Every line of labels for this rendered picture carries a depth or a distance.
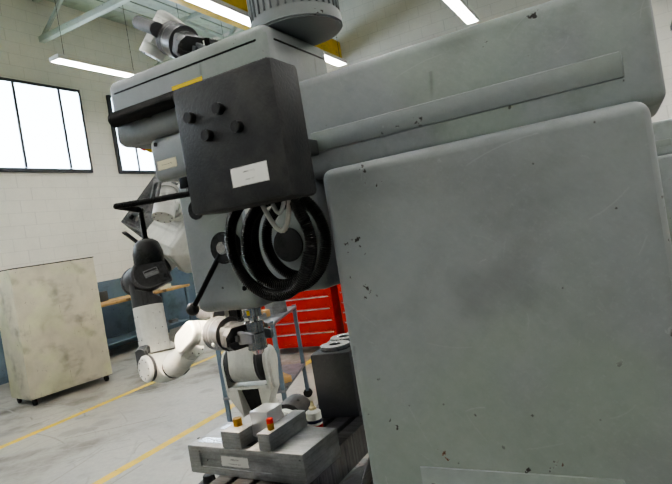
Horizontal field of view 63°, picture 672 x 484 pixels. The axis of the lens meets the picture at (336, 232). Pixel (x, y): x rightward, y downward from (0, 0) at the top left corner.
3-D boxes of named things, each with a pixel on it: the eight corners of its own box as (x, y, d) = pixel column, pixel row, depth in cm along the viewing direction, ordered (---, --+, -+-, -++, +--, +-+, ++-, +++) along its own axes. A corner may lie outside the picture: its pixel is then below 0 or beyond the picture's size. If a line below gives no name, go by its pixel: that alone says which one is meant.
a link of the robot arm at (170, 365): (179, 364, 149) (151, 394, 160) (211, 356, 157) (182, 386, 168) (166, 330, 153) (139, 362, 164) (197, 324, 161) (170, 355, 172)
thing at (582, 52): (236, 196, 117) (221, 103, 117) (293, 193, 137) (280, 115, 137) (669, 101, 79) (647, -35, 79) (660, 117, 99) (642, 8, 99)
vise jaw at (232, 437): (222, 447, 129) (219, 431, 129) (261, 423, 142) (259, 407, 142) (241, 449, 126) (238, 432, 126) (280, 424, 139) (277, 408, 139)
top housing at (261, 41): (115, 149, 131) (103, 81, 130) (191, 153, 154) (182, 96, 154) (276, 98, 108) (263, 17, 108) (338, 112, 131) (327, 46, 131)
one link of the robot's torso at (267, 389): (262, 440, 228) (228, 341, 213) (307, 438, 222) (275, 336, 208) (249, 468, 213) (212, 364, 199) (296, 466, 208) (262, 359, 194)
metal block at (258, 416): (253, 436, 130) (249, 411, 130) (268, 426, 135) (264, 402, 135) (270, 437, 127) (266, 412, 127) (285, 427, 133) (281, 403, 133)
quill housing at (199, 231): (192, 316, 127) (169, 180, 127) (246, 299, 145) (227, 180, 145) (258, 310, 118) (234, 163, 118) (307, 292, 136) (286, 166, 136)
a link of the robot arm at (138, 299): (127, 311, 172) (120, 269, 174) (156, 306, 177) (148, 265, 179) (136, 306, 162) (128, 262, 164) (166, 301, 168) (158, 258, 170)
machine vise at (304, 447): (191, 472, 135) (184, 428, 135) (231, 446, 148) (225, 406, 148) (307, 486, 118) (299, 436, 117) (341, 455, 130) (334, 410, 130)
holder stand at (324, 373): (320, 418, 159) (308, 351, 159) (341, 393, 180) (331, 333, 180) (359, 416, 155) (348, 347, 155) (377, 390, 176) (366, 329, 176)
